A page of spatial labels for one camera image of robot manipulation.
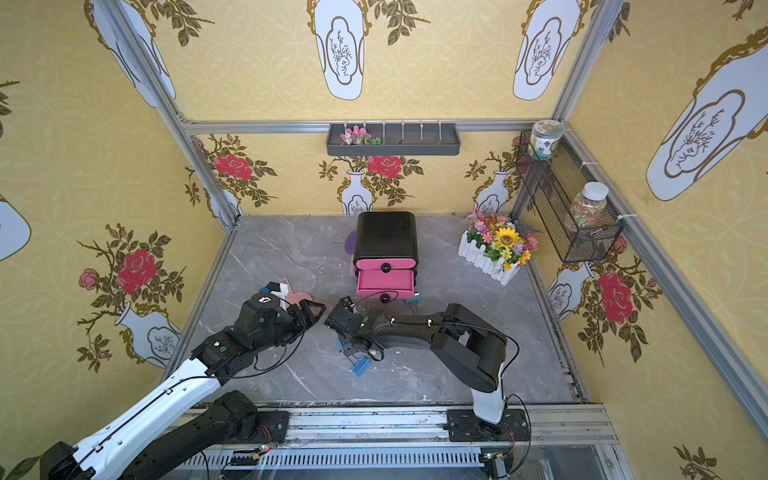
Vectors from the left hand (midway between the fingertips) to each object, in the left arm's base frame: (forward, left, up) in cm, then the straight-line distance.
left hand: (311, 309), depth 78 cm
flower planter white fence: (+19, -54, +2) cm, 57 cm away
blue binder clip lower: (-10, -13, -13) cm, 21 cm away
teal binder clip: (+10, -30, -13) cm, 34 cm away
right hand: (0, -11, -15) cm, 19 cm away
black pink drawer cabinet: (+15, -20, +3) cm, 25 cm away
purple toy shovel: (+36, -8, -16) cm, 40 cm away
